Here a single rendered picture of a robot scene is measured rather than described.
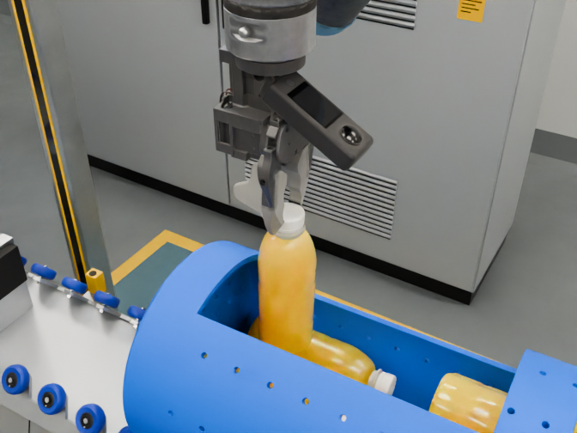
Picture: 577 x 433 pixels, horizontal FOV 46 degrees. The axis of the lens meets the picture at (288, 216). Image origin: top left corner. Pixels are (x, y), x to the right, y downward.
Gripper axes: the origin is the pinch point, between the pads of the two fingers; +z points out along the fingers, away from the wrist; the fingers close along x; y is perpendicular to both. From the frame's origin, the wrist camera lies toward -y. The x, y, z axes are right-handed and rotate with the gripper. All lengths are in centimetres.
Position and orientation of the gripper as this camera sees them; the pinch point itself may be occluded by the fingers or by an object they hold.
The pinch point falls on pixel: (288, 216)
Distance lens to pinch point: 79.1
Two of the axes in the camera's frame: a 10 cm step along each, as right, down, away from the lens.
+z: 0.0, 8.1, 5.9
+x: -4.9, 5.1, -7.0
